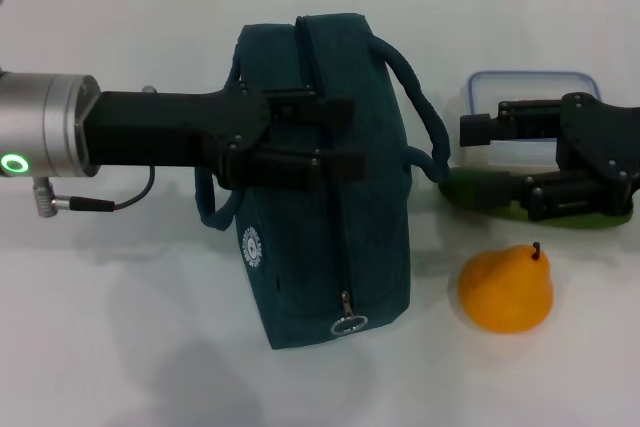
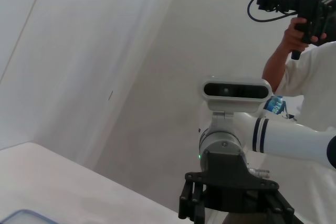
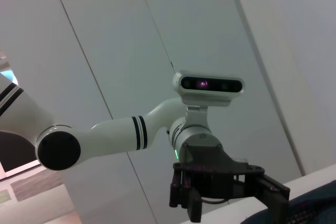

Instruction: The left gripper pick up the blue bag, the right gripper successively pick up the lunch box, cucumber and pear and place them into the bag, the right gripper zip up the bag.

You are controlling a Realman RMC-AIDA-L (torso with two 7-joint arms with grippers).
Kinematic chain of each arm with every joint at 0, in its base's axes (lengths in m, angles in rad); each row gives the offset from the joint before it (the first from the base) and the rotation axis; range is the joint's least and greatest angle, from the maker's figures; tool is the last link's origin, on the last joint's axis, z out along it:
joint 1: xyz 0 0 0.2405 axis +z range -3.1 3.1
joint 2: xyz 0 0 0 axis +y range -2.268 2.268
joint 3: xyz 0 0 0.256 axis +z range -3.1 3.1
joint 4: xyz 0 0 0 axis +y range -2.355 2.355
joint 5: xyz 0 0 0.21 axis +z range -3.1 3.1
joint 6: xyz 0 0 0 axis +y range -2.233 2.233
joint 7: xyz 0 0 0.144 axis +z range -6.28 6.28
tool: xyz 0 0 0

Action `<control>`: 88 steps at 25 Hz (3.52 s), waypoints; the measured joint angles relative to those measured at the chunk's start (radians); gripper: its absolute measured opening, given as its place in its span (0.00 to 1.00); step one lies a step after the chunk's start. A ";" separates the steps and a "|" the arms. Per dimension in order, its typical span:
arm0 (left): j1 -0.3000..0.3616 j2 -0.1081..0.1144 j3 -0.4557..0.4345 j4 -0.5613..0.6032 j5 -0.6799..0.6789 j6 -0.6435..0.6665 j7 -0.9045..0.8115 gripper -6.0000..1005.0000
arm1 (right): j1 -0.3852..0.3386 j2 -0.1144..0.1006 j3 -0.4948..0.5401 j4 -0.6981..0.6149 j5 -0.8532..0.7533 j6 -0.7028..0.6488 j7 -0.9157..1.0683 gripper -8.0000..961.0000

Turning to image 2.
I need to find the black camera cable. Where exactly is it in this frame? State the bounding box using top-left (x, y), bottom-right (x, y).
top-left (247, 0), bottom-right (297, 23)

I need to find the black video camera rig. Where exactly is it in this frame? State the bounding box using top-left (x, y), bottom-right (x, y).
top-left (256, 0), bottom-right (336, 61)

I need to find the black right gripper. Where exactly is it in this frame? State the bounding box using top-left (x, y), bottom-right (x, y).
top-left (178, 150), bottom-right (301, 224)

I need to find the clear container with blue-rimmed lid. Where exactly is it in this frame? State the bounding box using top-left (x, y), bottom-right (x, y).
top-left (0, 209), bottom-right (57, 224)

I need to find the person's bare hand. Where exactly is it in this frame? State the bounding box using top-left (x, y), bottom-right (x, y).
top-left (281, 18), bottom-right (310, 55)

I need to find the person's bare forearm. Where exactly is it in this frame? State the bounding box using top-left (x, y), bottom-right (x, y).
top-left (261, 47), bottom-right (292, 93)

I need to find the person in white shirt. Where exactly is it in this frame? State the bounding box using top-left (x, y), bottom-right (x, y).
top-left (272, 41), bottom-right (336, 133)

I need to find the white robot head camera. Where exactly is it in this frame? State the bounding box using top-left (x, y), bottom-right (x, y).
top-left (202, 76), bottom-right (272, 113)

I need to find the blue labelled water bottle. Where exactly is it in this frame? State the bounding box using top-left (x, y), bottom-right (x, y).
top-left (264, 95), bottom-right (286, 116)

